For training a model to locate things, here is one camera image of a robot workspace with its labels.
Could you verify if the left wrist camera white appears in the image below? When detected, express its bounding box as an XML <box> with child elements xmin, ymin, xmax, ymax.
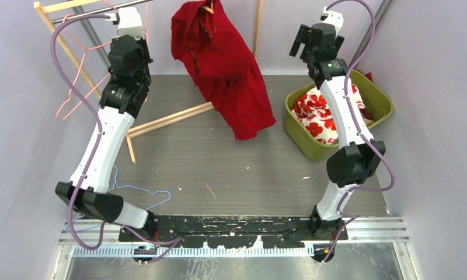
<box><xmin>104</xmin><ymin>6</ymin><xmax>146</xmax><ymax>40</ymax></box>

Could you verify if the green plastic laundry basket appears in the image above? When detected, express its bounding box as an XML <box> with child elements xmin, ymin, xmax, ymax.
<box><xmin>283</xmin><ymin>70</ymin><xmax>393</xmax><ymax>160</ymax></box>

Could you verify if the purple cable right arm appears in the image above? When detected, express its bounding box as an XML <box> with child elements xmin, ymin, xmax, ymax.
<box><xmin>322</xmin><ymin>0</ymin><xmax>396</xmax><ymax>265</ymax></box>

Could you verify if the red garment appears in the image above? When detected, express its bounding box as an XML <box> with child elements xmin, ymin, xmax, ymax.
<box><xmin>171</xmin><ymin>1</ymin><xmax>276</xmax><ymax>141</ymax></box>

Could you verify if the pink wire hanger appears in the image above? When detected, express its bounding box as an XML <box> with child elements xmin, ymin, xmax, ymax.
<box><xmin>55</xmin><ymin>30</ymin><xmax>110</xmax><ymax>121</ymax></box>

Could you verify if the wooden clothes rack frame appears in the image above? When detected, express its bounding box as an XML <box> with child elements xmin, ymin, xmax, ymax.
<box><xmin>33</xmin><ymin>1</ymin><xmax>264</xmax><ymax>164</ymax></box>

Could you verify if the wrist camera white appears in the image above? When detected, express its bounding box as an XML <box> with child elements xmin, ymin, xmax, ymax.
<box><xmin>320</xmin><ymin>6</ymin><xmax>344</xmax><ymax>36</ymax></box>
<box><xmin>104</xmin><ymin>6</ymin><xmax>146</xmax><ymax>40</ymax></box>

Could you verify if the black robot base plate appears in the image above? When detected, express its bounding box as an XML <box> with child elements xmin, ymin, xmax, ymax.
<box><xmin>119</xmin><ymin>215</ymin><xmax>348</xmax><ymax>249</ymax></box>

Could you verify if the aluminium floor rail front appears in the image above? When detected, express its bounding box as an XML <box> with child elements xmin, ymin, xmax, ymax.
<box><xmin>59</xmin><ymin>217</ymin><xmax>409</xmax><ymax>263</ymax></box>

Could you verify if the poppy print white skirt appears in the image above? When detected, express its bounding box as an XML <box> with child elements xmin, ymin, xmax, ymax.
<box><xmin>291</xmin><ymin>84</ymin><xmax>375</xmax><ymax>145</ymax></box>

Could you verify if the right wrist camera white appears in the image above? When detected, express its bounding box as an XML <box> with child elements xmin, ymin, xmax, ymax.
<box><xmin>320</xmin><ymin>6</ymin><xmax>344</xmax><ymax>36</ymax></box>

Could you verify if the aluminium corner rail right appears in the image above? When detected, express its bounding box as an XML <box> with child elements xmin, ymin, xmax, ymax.
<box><xmin>350</xmin><ymin>0</ymin><xmax>395</xmax><ymax>69</ymax></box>

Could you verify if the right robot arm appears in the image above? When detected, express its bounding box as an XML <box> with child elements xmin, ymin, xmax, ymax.
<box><xmin>289</xmin><ymin>23</ymin><xmax>386</xmax><ymax>240</ymax></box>

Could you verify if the red polka dot skirt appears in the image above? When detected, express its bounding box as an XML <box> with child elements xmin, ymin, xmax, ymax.
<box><xmin>360</xmin><ymin>107</ymin><xmax>374</xmax><ymax>121</ymax></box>

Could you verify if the blue wire hanger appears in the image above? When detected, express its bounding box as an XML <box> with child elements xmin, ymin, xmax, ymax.
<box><xmin>65</xmin><ymin>165</ymin><xmax>172</xmax><ymax>233</ymax></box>

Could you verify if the crumpled red cloth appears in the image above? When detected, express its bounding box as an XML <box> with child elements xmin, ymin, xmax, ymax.
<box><xmin>364</xmin><ymin>72</ymin><xmax>373</xmax><ymax>82</ymax></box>

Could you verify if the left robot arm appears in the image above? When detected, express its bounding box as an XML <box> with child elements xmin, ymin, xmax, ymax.
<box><xmin>55</xmin><ymin>35</ymin><xmax>156</xmax><ymax>241</ymax></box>

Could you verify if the metal clothes rail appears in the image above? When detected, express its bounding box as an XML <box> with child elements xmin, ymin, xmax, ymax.
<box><xmin>51</xmin><ymin>0</ymin><xmax>152</xmax><ymax>24</ymax></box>

